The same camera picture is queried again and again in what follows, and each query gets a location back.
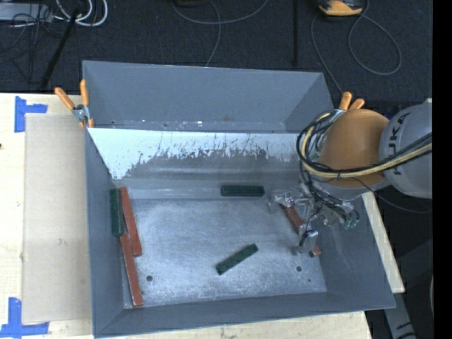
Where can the dark green flat block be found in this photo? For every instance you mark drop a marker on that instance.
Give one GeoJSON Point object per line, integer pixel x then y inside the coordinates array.
{"type": "Point", "coordinates": [116, 212]}
{"type": "Point", "coordinates": [236, 258]}
{"type": "Point", "coordinates": [242, 190]}

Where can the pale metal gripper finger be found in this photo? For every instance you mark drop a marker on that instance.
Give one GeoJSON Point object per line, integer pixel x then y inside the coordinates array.
{"type": "Point", "coordinates": [282, 200]}
{"type": "Point", "coordinates": [310, 239]}

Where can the red-brown flat block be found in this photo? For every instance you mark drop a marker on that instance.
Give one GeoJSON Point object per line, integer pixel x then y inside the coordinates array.
{"type": "Point", "coordinates": [131, 270]}
{"type": "Point", "coordinates": [131, 221]}
{"type": "Point", "coordinates": [292, 217]}

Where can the grey metal bin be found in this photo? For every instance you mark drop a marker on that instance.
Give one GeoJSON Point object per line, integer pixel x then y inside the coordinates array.
{"type": "Point", "coordinates": [219, 238]}

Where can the pale cardboard board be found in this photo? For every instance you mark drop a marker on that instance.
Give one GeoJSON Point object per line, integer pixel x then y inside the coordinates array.
{"type": "Point", "coordinates": [56, 217]}

